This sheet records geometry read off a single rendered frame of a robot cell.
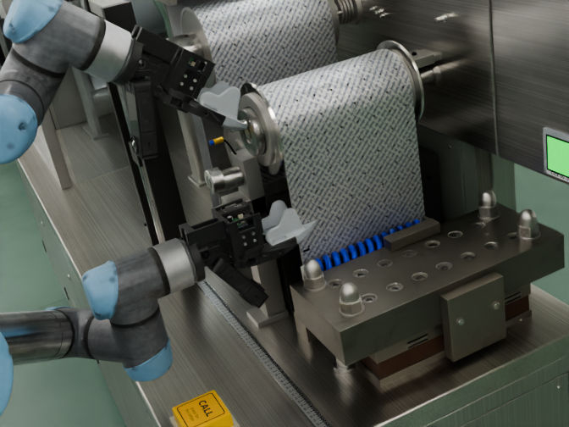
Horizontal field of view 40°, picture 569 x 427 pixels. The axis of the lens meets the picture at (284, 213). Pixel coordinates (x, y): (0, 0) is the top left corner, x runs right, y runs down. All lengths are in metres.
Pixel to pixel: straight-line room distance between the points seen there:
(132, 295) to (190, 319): 0.32
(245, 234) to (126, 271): 0.18
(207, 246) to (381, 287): 0.26
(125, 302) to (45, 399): 1.89
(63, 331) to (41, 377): 1.92
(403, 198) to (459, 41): 0.27
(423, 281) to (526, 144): 0.25
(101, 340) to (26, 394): 1.87
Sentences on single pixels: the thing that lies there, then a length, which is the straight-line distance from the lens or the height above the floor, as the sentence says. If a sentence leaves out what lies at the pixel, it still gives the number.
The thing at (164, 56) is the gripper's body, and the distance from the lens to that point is 1.13.
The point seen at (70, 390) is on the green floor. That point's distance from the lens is 3.00.
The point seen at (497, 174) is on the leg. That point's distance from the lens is 1.62.
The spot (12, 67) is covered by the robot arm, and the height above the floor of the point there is 1.44.
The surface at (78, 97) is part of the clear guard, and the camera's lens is 2.15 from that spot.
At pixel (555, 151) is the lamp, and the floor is 1.19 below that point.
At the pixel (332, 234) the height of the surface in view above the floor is 1.07.
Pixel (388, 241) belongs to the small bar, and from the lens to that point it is 1.27.
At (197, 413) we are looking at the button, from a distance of 1.19.
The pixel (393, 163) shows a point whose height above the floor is 1.15.
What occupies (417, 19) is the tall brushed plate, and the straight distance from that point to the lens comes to 1.38.
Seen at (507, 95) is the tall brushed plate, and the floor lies 1.25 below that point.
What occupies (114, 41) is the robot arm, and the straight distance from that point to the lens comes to 1.09.
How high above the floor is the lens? 1.66
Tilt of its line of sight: 26 degrees down
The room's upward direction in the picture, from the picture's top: 11 degrees counter-clockwise
